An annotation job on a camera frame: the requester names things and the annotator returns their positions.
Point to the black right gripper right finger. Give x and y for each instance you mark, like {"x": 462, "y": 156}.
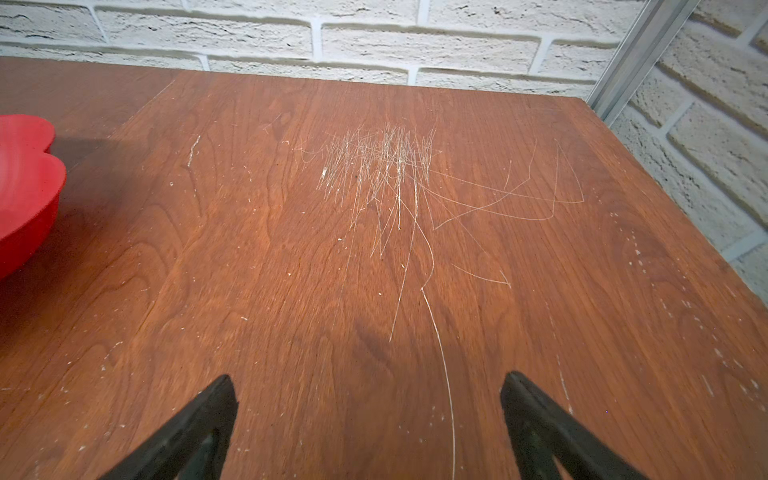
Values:
{"x": 545, "y": 438}

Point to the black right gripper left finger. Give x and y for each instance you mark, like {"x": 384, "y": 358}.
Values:
{"x": 193, "y": 444}

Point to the red flower-shaped fruit bowl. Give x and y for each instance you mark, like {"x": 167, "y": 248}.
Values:
{"x": 31, "y": 183}

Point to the aluminium corner post right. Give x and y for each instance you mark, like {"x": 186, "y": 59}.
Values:
{"x": 655, "y": 27}

